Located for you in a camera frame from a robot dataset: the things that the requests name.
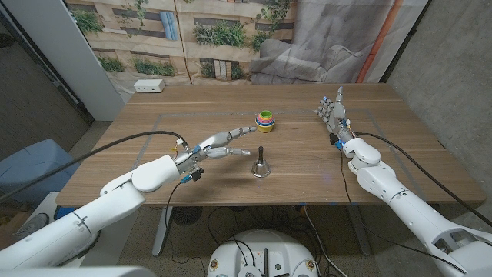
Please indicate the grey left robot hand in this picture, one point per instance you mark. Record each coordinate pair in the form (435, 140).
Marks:
(207, 148)

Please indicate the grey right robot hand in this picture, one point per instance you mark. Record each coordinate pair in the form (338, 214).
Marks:
(337, 119)

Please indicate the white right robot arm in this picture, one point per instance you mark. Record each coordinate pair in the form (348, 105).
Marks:
(407, 207)

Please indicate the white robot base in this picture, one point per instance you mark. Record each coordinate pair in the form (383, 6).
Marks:
(265, 242)

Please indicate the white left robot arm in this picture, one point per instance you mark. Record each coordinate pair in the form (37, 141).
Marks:
(77, 227)

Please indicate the stack of colourful toy cups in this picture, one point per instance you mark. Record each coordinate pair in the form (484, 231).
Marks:
(265, 123)

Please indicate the grey tape outline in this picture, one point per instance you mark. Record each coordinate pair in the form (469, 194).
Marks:
(211, 114)

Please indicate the black round disc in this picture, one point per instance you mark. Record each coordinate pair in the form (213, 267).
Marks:
(187, 215)

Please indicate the white power strip box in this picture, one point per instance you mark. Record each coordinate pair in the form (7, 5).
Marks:
(149, 85)

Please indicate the grey metal table leg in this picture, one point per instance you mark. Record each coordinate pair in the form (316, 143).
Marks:
(161, 234)
(359, 231)

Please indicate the black backdrop stand pole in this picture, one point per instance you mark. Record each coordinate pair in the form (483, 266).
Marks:
(407, 38)

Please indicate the blue floor pad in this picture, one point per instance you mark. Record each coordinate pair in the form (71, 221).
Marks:
(64, 212)

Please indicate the blue upholstered seat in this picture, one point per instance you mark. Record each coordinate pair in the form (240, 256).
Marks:
(34, 165)

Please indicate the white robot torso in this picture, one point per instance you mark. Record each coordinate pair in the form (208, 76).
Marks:
(77, 272)

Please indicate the grey sneaker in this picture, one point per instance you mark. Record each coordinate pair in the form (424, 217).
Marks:
(32, 226)

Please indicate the white wall panel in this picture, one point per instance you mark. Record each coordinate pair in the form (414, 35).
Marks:
(69, 57)

